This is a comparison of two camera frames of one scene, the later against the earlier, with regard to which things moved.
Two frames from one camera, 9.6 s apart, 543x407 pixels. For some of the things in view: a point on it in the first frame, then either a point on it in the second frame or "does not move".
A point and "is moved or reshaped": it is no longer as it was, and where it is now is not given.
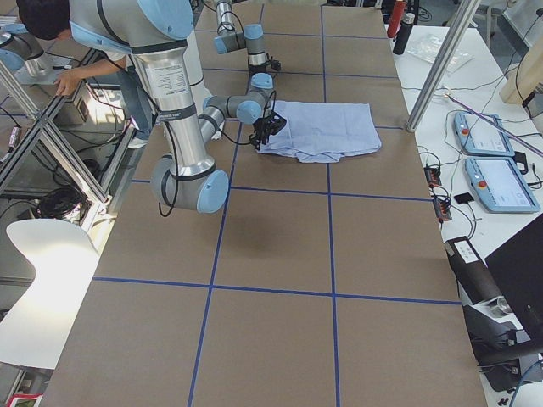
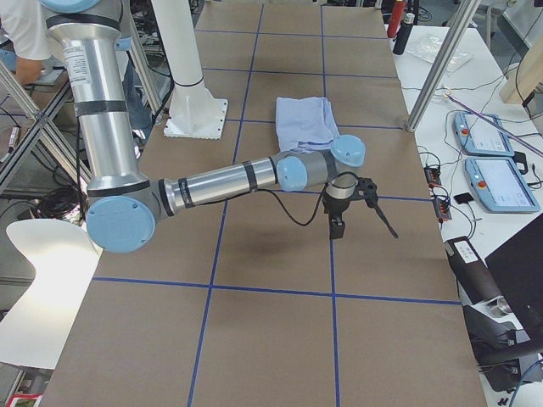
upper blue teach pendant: x=478 y=137 does not move
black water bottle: x=404 y=33 does not move
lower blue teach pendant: x=499 y=186 does not move
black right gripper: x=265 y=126 → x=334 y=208
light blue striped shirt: x=323 y=131 is moved or reshaped
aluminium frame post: x=443 y=64 does not move
